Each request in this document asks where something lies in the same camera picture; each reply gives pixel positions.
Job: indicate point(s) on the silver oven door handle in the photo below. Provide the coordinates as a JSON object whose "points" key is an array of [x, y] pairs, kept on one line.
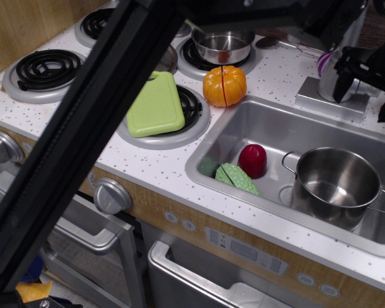
{"points": [[87, 227]]}

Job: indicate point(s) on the silver front panel knob left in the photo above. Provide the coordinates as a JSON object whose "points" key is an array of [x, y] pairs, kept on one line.
{"points": [[10, 151]]}

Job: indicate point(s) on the silver toy faucet with lever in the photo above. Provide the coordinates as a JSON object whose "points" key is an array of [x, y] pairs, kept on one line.
{"points": [[318, 94]]}

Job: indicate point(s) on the red toy fruit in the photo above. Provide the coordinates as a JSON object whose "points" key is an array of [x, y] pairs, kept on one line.
{"points": [[253, 161]]}

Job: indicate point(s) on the steel pot lid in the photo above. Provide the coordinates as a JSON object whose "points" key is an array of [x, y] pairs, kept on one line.
{"points": [[168, 61]]}

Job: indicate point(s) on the steel spoon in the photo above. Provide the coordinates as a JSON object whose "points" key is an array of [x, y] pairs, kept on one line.
{"points": [[268, 42]]}

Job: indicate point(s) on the silver dishwasher door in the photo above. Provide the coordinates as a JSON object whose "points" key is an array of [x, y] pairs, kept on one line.
{"points": [[185, 276]]}

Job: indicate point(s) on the silver front panel knob right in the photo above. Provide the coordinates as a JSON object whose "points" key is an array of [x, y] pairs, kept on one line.
{"points": [[110, 197]]}

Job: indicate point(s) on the silver sink basin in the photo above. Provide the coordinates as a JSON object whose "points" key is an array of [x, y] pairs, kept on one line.
{"points": [[286, 133]]}

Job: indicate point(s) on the green toy bitter gourd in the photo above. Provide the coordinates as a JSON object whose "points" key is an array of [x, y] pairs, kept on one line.
{"points": [[233, 175]]}

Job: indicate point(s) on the front right stove burner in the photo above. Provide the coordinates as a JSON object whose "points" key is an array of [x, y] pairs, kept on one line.
{"points": [[197, 119]]}

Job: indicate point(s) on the silver countertop knob back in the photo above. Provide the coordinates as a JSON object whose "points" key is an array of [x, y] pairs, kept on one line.
{"points": [[184, 30]]}

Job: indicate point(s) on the orange toy pumpkin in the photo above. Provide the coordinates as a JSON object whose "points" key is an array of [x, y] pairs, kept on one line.
{"points": [[224, 86]]}

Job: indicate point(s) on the large steel pot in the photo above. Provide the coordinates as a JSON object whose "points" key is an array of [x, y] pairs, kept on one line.
{"points": [[334, 185]]}

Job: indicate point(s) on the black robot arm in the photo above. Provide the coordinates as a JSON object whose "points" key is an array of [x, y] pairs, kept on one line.
{"points": [[117, 68]]}

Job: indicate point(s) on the back left stove burner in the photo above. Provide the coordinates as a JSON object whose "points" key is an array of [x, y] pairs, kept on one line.
{"points": [[88, 30]]}

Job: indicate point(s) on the front left stove burner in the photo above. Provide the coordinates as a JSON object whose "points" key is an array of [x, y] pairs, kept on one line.
{"points": [[42, 77]]}

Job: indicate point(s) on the green plastic cutting board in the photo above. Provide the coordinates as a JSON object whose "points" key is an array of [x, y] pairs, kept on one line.
{"points": [[157, 108]]}

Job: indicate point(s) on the purple striped toy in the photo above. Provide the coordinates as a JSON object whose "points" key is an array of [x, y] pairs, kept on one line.
{"points": [[323, 61]]}

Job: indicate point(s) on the yellow cloth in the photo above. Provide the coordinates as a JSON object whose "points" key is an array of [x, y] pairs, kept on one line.
{"points": [[31, 291]]}

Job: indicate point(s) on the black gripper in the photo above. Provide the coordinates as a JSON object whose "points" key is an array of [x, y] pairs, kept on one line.
{"points": [[366, 65]]}

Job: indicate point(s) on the silver panel knob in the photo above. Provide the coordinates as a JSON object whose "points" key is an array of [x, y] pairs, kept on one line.
{"points": [[10, 151], [110, 197]]}

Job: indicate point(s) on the small steel saucepan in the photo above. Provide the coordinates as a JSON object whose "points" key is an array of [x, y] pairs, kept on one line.
{"points": [[223, 48]]}

